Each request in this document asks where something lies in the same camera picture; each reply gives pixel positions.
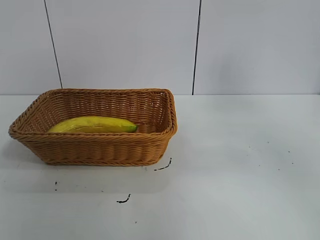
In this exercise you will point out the brown woven wicker basket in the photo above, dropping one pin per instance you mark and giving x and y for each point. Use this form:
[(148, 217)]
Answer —
[(100, 150)]

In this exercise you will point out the yellow banana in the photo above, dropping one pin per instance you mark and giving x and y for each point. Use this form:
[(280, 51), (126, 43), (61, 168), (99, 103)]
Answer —
[(95, 125)]

